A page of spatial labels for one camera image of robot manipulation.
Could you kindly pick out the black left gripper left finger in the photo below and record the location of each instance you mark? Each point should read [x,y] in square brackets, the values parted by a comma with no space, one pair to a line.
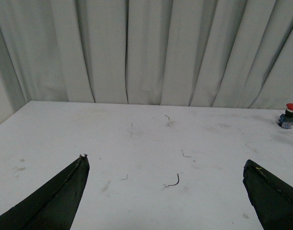
[54,205]

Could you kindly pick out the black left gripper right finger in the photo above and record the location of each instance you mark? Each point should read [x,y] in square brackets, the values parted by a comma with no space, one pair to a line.
[271,197]

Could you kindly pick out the red push button switch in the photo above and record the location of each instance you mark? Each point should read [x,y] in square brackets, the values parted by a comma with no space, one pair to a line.
[286,120]

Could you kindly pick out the white curtain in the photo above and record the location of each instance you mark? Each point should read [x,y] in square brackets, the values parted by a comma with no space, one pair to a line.
[206,53]

